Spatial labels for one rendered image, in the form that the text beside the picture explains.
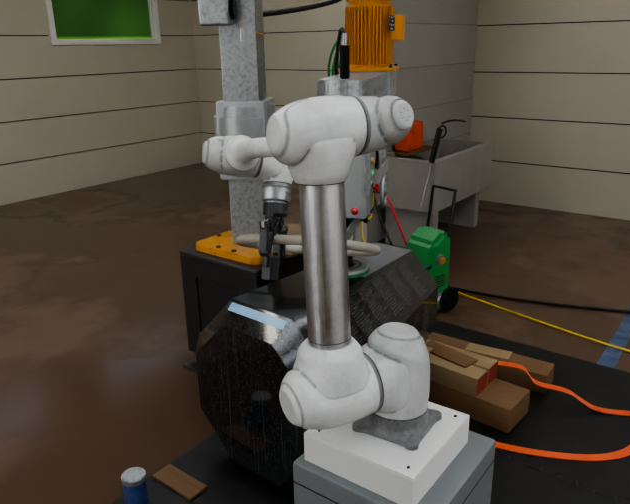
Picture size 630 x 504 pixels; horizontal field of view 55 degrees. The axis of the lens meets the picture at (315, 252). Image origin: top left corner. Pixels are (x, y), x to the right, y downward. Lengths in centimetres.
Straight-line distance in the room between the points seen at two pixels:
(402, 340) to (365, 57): 191
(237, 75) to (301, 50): 561
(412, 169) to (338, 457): 409
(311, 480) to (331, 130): 89
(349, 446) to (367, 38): 212
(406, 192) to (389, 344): 409
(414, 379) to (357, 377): 17
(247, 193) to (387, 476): 211
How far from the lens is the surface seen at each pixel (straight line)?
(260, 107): 320
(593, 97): 717
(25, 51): 864
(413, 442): 158
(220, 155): 177
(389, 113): 132
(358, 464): 157
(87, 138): 907
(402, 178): 551
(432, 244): 425
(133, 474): 281
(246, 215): 336
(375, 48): 315
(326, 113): 127
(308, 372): 140
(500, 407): 318
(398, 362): 149
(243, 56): 324
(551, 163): 734
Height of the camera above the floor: 183
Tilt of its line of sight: 19 degrees down
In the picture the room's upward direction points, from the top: 1 degrees counter-clockwise
